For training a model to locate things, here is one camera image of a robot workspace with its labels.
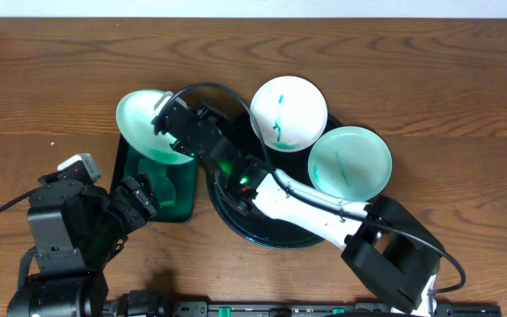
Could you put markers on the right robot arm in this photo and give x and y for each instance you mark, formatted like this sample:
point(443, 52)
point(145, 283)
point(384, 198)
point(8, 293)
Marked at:
point(394, 256)

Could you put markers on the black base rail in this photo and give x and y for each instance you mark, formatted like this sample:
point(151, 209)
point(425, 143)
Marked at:
point(150, 303)

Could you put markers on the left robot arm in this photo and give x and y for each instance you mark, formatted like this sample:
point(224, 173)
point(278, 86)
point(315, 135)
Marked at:
point(77, 228)

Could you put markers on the black rectangular tray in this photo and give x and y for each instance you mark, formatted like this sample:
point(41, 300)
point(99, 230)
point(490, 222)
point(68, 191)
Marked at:
point(182, 176)

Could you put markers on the light green plate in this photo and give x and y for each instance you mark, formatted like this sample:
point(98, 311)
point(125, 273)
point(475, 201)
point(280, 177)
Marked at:
point(135, 114)
point(350, 162)

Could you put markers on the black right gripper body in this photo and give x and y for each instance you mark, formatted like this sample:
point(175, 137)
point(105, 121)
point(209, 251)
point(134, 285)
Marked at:
point(218, 119)

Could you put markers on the white plate with green stains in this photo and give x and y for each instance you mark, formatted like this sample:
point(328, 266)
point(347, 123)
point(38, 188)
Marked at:
point(291, 113)

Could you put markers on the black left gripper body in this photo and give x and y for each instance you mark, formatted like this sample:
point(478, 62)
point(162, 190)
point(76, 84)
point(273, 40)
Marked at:
point(135, 199)

